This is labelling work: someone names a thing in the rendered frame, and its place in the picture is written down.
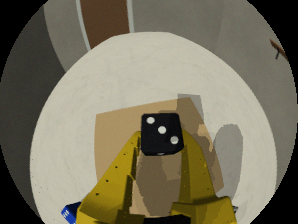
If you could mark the tan flat mat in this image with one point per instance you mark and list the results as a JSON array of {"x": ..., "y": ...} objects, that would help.
[{"x": 158, "y": 178}]

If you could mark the blue die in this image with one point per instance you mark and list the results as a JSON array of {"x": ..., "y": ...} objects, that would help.
[{"x": 70, "y": 212}]

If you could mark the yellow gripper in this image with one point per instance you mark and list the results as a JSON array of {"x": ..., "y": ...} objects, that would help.
[{"x": 110, "y": 200}]

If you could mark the black die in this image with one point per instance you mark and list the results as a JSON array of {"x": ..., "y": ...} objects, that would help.
[{"x": 161, "y": 134}]

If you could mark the small grey die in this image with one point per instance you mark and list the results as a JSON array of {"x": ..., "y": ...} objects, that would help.
[{"x": 235, "y": 209}]

